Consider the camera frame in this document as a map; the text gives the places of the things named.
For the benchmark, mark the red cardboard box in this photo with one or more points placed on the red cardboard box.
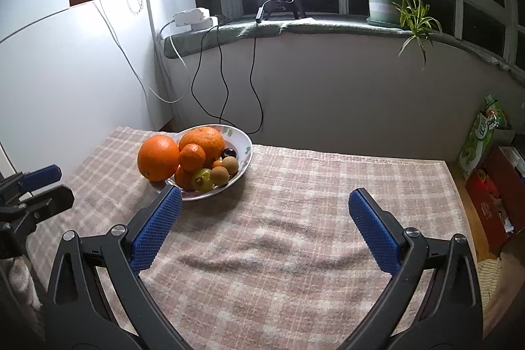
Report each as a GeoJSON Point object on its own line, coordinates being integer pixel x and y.
{"type": "Point", "coordinates": [492, 206]}

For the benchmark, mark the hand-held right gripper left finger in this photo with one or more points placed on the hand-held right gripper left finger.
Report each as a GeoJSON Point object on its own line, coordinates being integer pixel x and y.
{"type": "Point", "coordinates": [158, 229]}

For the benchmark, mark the white power strip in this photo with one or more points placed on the white power strip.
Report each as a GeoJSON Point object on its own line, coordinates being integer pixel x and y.
{"type": "Point", "coordinates": [192, 18]}

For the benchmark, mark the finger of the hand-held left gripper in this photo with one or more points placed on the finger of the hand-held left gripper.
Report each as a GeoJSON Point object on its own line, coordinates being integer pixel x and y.
{"type": "Point", "coordinates": [51, 200]}
{"type": "Point", "coordinates": [41, 175]}

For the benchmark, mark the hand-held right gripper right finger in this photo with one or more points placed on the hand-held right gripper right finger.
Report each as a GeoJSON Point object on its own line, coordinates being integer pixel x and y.
{"type": "Point", "coordinates": [375, 233]}

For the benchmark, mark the green grape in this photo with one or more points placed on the green grape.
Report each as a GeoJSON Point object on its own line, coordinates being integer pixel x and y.
{"type": "Point", "coordinates": [201, 180]}

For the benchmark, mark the striped cloth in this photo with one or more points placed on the striped cloth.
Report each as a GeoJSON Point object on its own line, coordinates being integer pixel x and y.
{"type": "Point", "coordinates": [490, 280]}

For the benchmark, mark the checked beige blanket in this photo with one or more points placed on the checked beige blanket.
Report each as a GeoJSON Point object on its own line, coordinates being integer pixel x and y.
{"type": "Point", "coordinates": [287, 202]}

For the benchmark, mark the large smooth orange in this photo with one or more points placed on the large smooth orange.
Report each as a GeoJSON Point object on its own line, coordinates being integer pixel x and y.
{"type": "Point", "coordinates": [158, 159]}

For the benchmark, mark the floral white plate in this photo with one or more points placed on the floral white plate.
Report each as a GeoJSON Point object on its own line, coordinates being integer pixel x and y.
{"type": "Point", "coordinates": [244, 149]}

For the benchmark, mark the dark purple grape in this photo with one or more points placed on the dark purple grape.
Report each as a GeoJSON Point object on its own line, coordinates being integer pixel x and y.
{"type": "Point", "coordinates": [230, 152]}

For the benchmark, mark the grey sill cloth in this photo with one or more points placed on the grey sill cloth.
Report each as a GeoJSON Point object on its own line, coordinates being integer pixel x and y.
{"type": "Point", "coordinates": [328, 26]}

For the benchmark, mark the small orange tangerine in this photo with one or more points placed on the small orange tangerine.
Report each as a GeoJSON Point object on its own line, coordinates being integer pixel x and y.
{"type": "Point", "coordinates": [183, 177]}
{"type": "Point", "coordinates": [192, 158]}

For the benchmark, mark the large bumpy orange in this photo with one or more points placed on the large bumpy orange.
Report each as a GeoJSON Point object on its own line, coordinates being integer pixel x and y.
{"type": "Point", "coordinates": [209, 141]}

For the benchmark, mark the brown longan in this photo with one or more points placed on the brown longan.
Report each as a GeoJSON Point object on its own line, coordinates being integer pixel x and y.
{"type": "Point", "coordinates": [231, 165]}
{"type": "Point", "coordinates": [219, 175]}

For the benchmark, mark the green printed bag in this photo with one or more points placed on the green printed bag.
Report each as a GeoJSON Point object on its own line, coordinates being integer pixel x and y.
{"type": "Point", "coordinates": [482, 141]}

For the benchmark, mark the white cabinet panel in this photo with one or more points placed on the white cabinet panel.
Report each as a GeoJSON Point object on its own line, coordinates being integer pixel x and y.
{"type": "Point", "coordinates": [74, 87]}

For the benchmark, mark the potted spider plant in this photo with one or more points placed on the potted spider plant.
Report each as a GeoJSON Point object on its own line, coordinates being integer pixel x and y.
{"type": "Point", "coordinates": [383, 5]}

